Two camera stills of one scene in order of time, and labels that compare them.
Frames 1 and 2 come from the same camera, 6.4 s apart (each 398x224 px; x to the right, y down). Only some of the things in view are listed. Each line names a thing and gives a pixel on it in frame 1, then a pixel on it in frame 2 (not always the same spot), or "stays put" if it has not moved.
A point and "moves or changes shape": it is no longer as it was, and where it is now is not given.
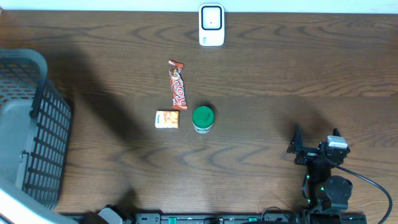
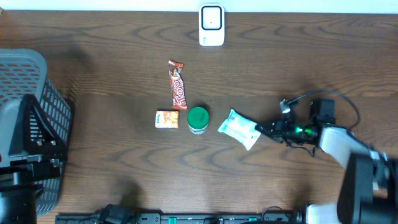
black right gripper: x=297 y=145 to x=278 y=130
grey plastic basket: x=36 y=129 stays put
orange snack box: x=166 y=119 stays put
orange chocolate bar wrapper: x=177 y=87 stays put
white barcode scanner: x=211 y=25 stays put
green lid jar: x=203 y=119 moves or changes shape
